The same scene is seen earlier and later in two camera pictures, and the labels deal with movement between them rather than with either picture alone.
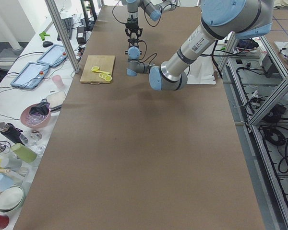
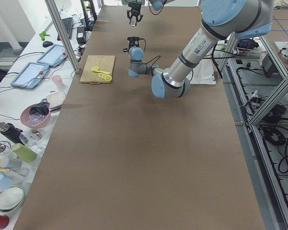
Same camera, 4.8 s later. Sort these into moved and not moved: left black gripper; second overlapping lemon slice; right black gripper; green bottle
Moved: right black gripper
Not moved: second overlapping lemon slice; left black gripper; green bottle
